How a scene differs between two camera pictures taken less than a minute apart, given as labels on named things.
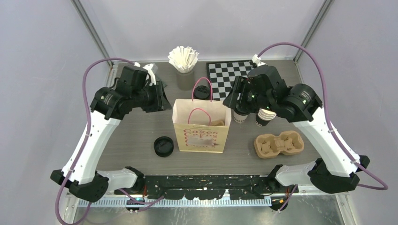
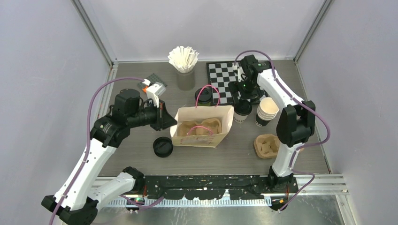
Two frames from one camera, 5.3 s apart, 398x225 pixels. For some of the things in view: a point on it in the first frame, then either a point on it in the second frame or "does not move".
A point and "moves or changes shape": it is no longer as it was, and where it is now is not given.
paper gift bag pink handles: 201,126 moves or changes shape
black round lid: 163,146 does not move
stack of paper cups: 264,116 does not move
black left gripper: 161,102 → 164,119
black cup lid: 242,111 does not move
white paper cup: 238,118 does not move
